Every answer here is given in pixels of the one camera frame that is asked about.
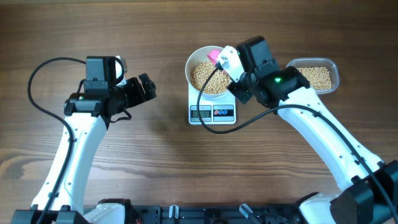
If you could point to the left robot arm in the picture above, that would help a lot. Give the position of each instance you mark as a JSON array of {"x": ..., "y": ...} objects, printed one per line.
[{"x": 103, "y": 93}]

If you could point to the soybeans in white bowl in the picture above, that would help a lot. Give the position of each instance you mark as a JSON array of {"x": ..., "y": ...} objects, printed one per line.
[{"x": 217, "y": 84}]

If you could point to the white bowl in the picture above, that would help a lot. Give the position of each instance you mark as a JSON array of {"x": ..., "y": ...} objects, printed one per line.
[{"x": 196, "y": 57}]

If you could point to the white digital kitchen scale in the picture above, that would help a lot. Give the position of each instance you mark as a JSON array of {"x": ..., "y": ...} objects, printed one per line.
[{"x": 214, "y": 109}]

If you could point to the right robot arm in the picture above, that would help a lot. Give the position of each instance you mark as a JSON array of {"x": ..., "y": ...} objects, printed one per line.
[{"x": 368, "y": 185}]

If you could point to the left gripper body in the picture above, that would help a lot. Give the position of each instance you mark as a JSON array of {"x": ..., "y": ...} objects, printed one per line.
[{"x": 130, "y": 94}]

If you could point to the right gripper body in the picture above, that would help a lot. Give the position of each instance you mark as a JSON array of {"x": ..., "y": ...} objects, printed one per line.
[{"x": 242, "y": 88}]

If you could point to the pink plastic scoop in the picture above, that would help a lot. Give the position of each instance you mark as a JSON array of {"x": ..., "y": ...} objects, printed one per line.
[{"x": 213, "y": 56}]

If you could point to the clear plastic container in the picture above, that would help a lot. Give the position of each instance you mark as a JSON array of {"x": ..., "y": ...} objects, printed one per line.
[{"x": 319, "y": 62}]

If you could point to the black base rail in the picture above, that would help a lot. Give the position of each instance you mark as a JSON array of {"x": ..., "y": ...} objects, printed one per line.
[{"x": 153, "y": 214}]

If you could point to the pile of soybeans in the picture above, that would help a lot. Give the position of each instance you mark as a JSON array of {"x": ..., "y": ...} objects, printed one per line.
[{"x": 318, "y": 77}]

